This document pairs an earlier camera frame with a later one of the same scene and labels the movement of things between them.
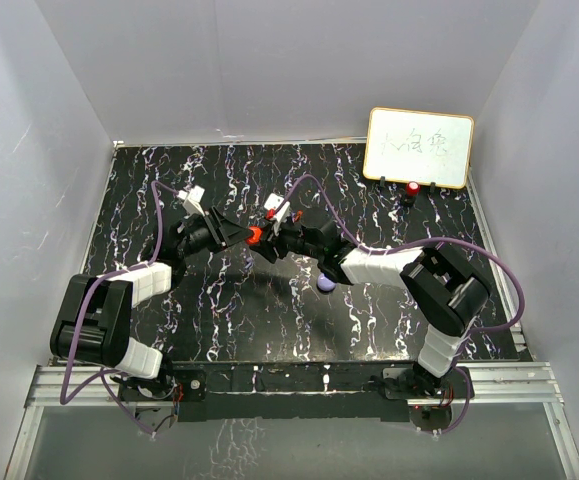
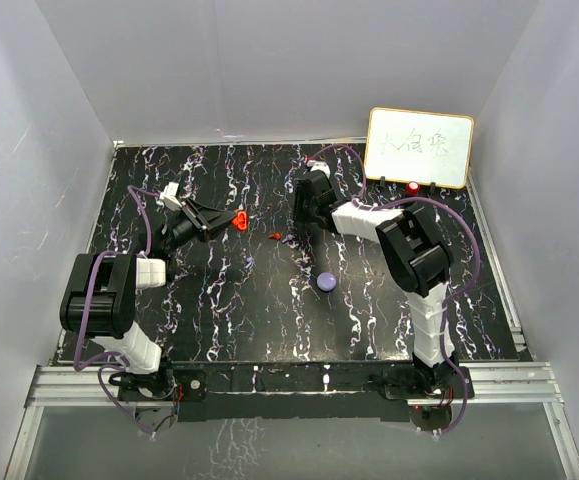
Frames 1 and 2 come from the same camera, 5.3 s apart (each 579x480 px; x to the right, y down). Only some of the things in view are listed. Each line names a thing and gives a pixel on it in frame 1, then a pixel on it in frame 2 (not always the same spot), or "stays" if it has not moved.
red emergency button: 413,188 stays
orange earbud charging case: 257,235 to 241,221
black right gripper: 272,248 to 299,213
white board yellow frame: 429,148 stays
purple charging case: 324,283 stays
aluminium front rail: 508,383 stays
